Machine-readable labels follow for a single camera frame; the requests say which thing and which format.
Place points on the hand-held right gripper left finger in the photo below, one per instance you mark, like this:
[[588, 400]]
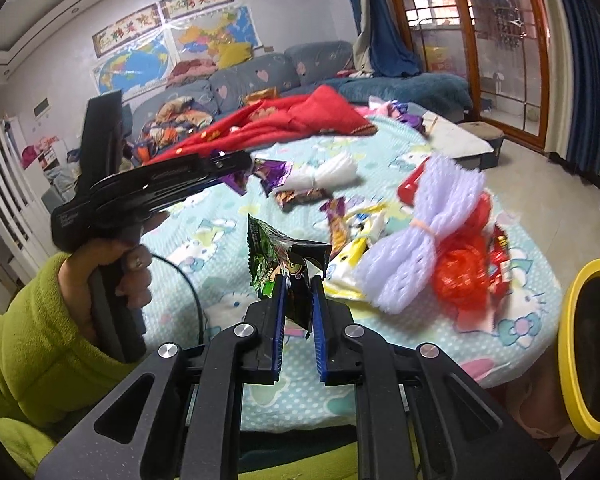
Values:
[[279, 332]]

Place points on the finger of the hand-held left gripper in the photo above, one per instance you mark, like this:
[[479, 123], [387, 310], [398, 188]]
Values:
[[215, 165]]

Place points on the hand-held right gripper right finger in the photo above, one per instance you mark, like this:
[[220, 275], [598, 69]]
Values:
[[318, 332]]

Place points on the purple wrapper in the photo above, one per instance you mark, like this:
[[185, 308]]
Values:
[[270, 172]]

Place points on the green snack packet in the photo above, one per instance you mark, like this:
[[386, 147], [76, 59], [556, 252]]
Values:
[[280, 260]]

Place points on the purple snack packet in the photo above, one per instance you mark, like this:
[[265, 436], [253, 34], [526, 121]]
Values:
[[337, 230]]

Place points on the red plastic bag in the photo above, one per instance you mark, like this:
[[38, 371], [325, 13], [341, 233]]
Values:
[[462, 270]]

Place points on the person's left forearm green sleeve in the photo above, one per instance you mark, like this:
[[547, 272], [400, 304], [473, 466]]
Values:
[[40, 360]]

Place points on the person's left hand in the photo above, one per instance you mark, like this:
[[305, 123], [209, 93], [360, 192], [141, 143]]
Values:
[[77, 280]]

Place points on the colourful clothes pile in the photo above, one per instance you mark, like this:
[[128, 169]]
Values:
[[172, 122]]

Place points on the cartoon cat printed blanket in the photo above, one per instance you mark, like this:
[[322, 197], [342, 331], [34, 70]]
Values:
[[220, 240]]

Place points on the gold snack packet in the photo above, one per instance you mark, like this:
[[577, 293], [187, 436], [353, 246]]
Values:
[[261, 96]]

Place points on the yellow cartoon snack packet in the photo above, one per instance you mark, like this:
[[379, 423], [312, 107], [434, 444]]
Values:
[[355, 255]]

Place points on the red blanket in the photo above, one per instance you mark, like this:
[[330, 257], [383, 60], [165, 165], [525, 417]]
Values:
[[290, 120]]

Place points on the white railing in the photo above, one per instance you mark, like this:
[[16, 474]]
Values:
[[10, 200]]

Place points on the brown snack packet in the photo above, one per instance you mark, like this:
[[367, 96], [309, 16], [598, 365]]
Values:
[[300, 198]]

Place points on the pink clothes pile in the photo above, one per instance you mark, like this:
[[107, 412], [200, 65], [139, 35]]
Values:
[[192, 71]]

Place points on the grey heart pattern sofa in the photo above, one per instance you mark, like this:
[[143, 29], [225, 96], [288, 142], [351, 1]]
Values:
[[275, 72]]

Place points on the yellow cloth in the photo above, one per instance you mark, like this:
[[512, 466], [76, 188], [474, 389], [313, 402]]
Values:
[[232, 56]]

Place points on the small white foam net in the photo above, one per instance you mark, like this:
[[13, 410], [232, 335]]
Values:
[[330, 172]]

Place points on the world map poster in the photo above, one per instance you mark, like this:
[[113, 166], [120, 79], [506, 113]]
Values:
[[130, 67]]

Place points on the country map poster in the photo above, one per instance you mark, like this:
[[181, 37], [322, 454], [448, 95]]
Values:
[[205, 35]]

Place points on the large white foam net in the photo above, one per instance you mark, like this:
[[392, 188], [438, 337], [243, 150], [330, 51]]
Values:
[[420, 240]]

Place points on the framed embroidery picture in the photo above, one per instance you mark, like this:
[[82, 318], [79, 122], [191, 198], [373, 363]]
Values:
[[125, 30], [197, 2]]

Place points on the red plastic cylinder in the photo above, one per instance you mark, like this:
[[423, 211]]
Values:
[[409, 191]]

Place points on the beige curtain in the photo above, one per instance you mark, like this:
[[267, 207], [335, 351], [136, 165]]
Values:
[[364, 52]]

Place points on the red and white snack packet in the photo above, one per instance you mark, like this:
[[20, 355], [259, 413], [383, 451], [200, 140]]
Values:
[[501, 260]]

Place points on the blue curtain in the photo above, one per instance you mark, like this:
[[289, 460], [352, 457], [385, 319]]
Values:
[[587, 70], [385, 35]]

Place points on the blue fluffy blanket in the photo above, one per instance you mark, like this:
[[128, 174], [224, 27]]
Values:
[[420, 91]]

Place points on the low white table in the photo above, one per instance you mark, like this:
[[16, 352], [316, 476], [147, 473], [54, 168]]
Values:
[[470, 142]]

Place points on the yellow cardboard box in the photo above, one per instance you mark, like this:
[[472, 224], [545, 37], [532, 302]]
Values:
[[437, 60]]

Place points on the wooden glass door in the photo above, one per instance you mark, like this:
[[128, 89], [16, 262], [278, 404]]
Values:
[[480, 45]]

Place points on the wall control panel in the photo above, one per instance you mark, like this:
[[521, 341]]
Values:
[[41, 108]]

